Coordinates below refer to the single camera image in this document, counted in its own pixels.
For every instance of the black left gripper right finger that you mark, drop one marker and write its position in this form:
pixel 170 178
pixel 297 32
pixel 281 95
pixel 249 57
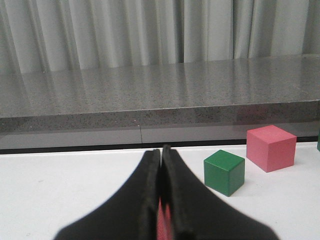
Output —
pixel 196 213

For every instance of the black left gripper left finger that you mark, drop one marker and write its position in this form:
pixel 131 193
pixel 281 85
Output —
pixel 130 214

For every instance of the pink flat object on table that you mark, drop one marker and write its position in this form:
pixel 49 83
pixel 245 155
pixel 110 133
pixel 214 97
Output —
pixel 164 226

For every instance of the left green wooden cube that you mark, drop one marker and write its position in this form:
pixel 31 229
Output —
pixel 224 172

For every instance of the green wooden cube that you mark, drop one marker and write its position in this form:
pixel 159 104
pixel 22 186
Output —
pixel 318 142
pixel 224 172

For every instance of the pink wooden cube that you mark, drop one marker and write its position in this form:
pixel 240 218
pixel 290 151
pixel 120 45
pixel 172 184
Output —
pixel 271 148

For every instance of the grey stone ledge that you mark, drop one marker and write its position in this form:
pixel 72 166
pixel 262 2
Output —
pixel 183 102

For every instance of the right green wooden cube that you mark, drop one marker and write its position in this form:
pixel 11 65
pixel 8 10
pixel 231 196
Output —
pixel 318 142

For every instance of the grey-green curtain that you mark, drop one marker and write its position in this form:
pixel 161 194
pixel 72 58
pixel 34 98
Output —
pixel 56 35

